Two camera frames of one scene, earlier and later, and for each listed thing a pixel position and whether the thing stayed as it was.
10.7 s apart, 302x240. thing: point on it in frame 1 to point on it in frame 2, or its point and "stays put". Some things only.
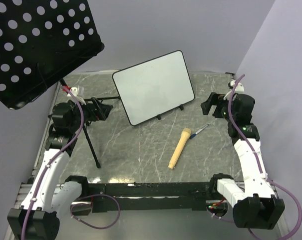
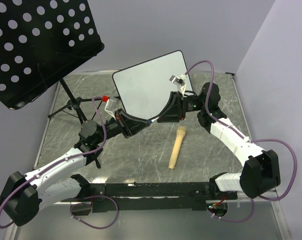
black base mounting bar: [124, 197] stays put
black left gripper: [97, 114] to [129, 125]
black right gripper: [220, 102] to [171, 112]
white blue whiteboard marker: [194, 134] to [151, 120]
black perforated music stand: [35, 43] stays put
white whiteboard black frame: [154, 86] stays put
